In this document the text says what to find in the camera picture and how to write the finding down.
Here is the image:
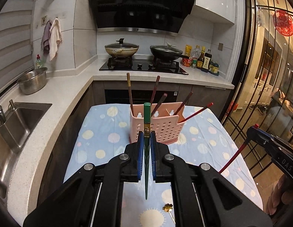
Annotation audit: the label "black range hood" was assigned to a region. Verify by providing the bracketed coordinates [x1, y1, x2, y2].
[89, 0, 197, 34]

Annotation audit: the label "white stone kitchen counter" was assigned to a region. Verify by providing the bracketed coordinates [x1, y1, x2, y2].
[7, 60, 235, 227]

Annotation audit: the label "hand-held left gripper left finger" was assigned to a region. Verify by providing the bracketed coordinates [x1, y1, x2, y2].
[23, 131, 145, 227]

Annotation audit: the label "dark sauce bottle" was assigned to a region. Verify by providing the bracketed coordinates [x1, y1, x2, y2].
[203, 49, 213, 73]

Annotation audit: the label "soy sauce bottle yellow cap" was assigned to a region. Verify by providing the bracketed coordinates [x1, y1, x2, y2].
[197, 46, 206, 70]

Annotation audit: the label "blue printed tablecloth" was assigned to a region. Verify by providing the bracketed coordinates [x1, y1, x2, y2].
[63, 104, 264, 227]

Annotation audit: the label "green chopstick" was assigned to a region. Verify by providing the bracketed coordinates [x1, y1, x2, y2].
[143, 102, 152, 201]

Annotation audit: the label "tray of small jars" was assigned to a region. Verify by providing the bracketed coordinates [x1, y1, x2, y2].
[209, 61, 220, 76]

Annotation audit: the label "black grid glass door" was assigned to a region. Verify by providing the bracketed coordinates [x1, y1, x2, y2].
[220, 0, 293, 179]

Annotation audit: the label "pink perforated utensil holder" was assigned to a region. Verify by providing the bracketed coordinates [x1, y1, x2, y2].
[129, 102, 185, 145]

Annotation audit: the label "green dish soap bottle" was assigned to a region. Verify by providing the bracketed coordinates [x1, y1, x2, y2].
[35, 54, 44, 70]

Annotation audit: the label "white window blinds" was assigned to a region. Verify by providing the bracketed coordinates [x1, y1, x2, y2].
[0, 0, 36, 94]

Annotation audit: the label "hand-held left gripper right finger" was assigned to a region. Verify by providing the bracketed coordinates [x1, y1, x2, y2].
[150, 131, 273, 227]

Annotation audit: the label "white hanging towel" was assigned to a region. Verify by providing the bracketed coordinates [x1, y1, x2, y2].
[49, 18, 62, 62]

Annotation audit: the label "black gas stove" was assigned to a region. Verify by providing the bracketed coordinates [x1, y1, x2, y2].
[99, 56, 189, 75]

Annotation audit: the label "gold flower spoon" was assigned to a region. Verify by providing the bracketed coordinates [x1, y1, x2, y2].
[162, 203, 177, 225]

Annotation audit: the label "person's right hand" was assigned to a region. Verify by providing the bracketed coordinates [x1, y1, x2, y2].
[267, 174, 293, 218]

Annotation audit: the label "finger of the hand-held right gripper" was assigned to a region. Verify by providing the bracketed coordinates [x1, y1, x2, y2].
[246, 125, 283, 153]

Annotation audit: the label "purple hanging towel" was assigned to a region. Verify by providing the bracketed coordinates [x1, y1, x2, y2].
[41, 20, 53, 55]

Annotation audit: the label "stainless steel sink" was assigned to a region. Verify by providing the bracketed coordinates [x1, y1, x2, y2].
[0, 102, 53, 195]

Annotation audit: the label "beige wok with lid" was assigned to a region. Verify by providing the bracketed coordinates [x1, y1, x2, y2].
[104, 37, 140, 58]

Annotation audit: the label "red paper-cut decoration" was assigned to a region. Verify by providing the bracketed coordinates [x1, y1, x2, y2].
[272, 10, 293, 37]

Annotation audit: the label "stainless steel bowl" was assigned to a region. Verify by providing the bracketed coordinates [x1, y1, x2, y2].
[17, 67, 48, 95]

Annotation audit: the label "black wok with lid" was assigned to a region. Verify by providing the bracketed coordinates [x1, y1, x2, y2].
[150, 42, 192, 61]

